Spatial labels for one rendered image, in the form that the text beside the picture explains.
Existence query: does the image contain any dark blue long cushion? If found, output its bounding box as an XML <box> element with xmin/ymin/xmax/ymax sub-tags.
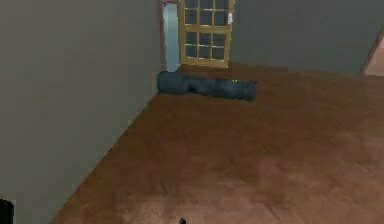
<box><xmin>156</xmin><ymin>70</ymin><xmax>258</xmax><ymax>103</ymax></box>

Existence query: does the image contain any black box-shaped object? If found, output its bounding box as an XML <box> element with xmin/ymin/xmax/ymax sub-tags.
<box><xmin>0</xmin><ymin>198</ymin><xmax>15</xmax><ymax>224</ymax></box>

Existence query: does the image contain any yellow wooden glazed door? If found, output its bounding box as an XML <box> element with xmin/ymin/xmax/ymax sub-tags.
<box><xmin>177</xmin><ymin>0</ymin><xmax>235</xmax><ymax>69</ymax></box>

